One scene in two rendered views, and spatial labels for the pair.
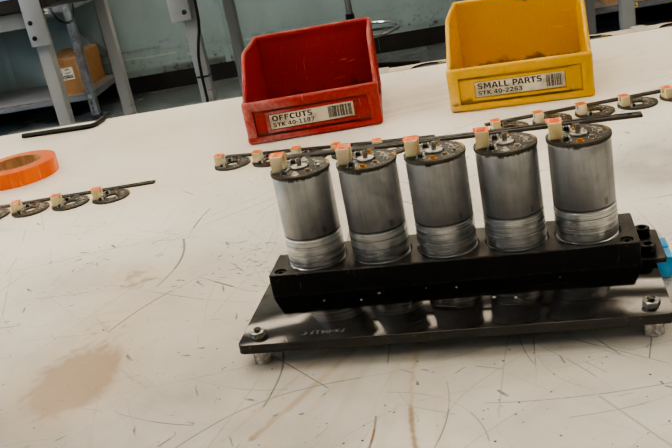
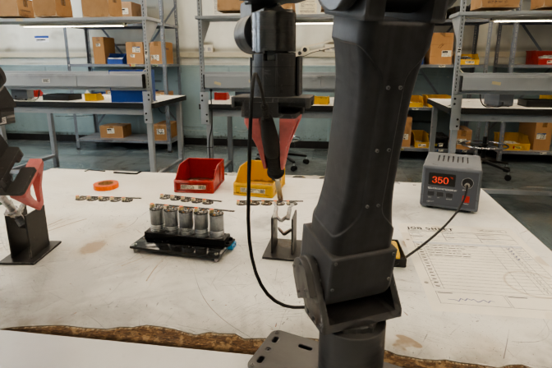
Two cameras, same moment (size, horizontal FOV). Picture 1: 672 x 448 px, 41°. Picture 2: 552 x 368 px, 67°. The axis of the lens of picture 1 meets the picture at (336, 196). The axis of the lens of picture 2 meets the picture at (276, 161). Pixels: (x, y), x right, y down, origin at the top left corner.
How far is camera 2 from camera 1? 0.41 m
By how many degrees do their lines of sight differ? 6
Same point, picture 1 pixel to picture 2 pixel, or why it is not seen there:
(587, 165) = (214, 220)
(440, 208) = (183, 223)
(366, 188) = (167, 215)
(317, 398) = (140, 260)
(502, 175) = (197, 218)
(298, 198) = (153, 214)
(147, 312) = (117, 234)
